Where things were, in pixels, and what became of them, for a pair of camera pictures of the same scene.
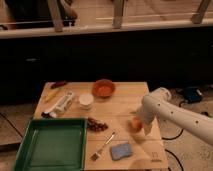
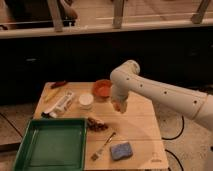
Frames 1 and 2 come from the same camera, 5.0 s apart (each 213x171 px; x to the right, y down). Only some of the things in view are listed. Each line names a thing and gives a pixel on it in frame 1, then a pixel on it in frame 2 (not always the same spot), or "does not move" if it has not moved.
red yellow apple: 136,124 to 116,105
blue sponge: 120,151 does not move
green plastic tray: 52,144 does not move
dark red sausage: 58,84 does not move
